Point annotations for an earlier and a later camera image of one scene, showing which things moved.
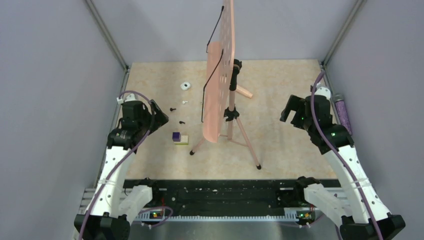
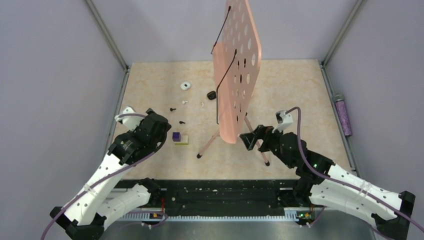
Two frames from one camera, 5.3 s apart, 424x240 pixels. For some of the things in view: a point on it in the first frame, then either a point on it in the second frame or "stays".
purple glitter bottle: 342,112 stays
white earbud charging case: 185,85 stays
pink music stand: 219,114 to 237,54
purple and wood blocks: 179,139 stays
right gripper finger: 297,104 to 249,139
